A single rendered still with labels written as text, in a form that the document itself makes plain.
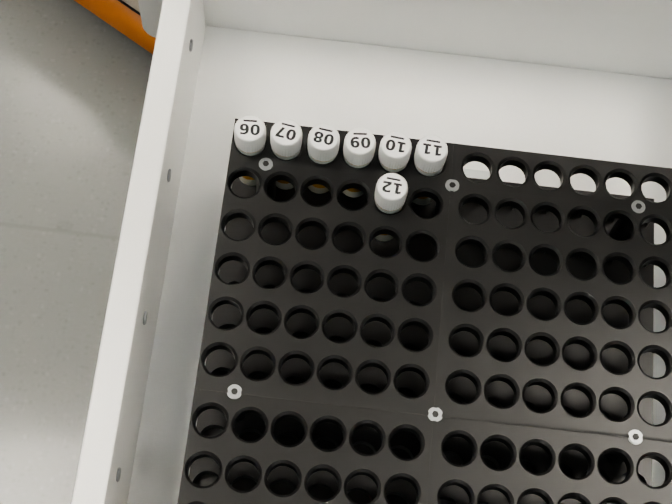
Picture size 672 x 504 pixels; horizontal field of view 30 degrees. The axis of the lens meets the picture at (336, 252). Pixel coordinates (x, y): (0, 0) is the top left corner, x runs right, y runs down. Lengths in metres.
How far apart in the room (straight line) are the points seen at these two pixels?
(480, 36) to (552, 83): 0.04
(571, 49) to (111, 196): 0.96
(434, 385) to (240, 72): 0.19
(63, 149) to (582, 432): 1.12
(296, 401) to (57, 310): 1.00
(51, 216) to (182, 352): 0.96
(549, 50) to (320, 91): 0.11
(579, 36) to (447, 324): 0.17
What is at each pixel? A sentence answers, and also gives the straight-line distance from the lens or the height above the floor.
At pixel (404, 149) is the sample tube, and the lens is 0.49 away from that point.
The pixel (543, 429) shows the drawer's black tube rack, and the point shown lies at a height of 0.90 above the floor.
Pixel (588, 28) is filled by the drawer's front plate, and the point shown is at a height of 0.87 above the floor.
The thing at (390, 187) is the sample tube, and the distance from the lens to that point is 0.48.
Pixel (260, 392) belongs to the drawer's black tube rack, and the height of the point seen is 0.90.
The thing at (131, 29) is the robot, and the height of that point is 0.10.
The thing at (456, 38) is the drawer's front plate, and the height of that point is 0.85.
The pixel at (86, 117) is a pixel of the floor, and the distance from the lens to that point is 1.54.
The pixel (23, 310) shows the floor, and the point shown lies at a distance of 1.45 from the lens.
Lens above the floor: 1.34
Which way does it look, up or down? 68 degrees down
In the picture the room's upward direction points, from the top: 8 degrees clockwise
